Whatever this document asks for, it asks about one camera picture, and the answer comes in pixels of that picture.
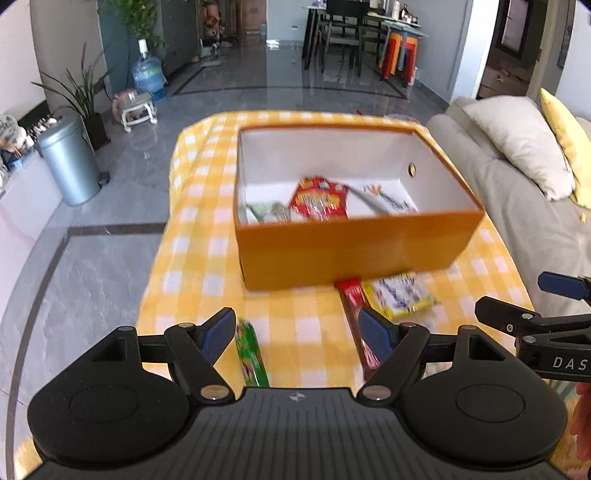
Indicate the yellow checked tablecloth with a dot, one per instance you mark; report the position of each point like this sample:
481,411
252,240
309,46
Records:
203,194

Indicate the beige pillow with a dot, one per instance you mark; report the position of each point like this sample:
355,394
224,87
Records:
521,138

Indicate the red snack packet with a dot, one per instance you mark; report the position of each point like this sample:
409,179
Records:
318,198

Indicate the yellow pillow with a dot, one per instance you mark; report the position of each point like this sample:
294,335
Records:
575,134

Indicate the long red snack bar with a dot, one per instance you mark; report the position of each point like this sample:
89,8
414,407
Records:
353,300

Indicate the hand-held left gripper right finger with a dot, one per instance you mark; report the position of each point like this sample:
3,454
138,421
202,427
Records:
376,333

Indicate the small pink stool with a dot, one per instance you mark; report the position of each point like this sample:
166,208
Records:
135,106

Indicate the hanging ivy plant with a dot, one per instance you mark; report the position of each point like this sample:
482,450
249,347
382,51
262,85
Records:
134,16

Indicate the green sausage stick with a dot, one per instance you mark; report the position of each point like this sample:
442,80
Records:
251,357

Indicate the clear nut packet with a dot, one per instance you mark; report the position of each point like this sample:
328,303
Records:
268,213

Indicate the black dining chair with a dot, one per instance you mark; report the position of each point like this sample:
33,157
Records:
344,27

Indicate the brown figurine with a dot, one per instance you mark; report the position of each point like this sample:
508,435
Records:
211,25

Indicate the silver trash can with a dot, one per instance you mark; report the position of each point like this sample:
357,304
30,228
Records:
69,161

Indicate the blue water bottle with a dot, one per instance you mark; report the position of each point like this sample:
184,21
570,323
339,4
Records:
148,74

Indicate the orange cardboard box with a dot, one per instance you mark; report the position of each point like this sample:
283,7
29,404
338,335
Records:
346,251

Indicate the dining table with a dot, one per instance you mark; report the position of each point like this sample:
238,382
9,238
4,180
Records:
397,23

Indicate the orange plastic stool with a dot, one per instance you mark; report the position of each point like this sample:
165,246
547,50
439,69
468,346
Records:
409,60

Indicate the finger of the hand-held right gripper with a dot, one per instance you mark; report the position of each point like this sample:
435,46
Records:
501,316
561,282

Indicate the red plastic stool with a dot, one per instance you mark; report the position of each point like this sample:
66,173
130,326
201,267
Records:
390,53

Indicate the grey sofa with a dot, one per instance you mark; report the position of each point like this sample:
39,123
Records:
517,230

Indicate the yellow white snack packet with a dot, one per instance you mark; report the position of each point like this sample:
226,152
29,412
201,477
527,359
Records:
399,295

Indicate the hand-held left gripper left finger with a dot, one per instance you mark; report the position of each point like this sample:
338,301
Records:
218,330

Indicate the grey tall cabinet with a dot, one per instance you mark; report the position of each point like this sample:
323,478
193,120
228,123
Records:
180,32

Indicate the white biscuit stick packet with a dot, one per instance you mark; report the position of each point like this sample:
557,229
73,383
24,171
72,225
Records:
388,201

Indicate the person's right hand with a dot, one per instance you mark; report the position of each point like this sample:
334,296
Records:
582,420

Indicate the potted long-leaf plant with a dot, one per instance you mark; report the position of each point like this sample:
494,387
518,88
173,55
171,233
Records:
94,131

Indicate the white low cabinet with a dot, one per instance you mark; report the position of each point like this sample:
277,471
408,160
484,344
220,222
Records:
23,217

